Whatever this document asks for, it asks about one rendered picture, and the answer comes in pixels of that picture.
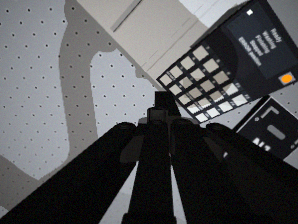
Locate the black rectangular frame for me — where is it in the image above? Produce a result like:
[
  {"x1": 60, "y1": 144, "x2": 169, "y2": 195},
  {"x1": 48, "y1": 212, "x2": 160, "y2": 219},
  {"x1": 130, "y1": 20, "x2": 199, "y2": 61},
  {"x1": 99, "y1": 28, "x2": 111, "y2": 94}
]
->
[{"x1": 232, "y1": 95, "x2": 298, "y2": 160}]

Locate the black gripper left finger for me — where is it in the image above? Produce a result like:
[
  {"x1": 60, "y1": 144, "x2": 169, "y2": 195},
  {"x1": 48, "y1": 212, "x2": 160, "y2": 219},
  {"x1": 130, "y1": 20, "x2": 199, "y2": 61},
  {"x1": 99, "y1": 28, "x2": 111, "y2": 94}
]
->
[{"x1": 0, "y1": 91, "x2": 177, "y2": 224}]

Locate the grey perforated base plate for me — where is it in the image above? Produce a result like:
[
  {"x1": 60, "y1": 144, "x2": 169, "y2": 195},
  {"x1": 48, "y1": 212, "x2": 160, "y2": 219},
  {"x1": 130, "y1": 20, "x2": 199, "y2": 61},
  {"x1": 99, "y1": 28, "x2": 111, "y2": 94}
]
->
[{"x1": 0, "y1": 0, "x2": 158, "y2": 218}]

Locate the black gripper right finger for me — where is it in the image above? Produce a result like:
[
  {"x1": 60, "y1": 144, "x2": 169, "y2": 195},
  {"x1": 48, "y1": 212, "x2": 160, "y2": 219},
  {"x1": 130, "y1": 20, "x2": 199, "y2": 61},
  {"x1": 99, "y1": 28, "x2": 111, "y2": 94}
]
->
[{"x1": 163, "y1": 91, "x2": 298, "y2": 224}]

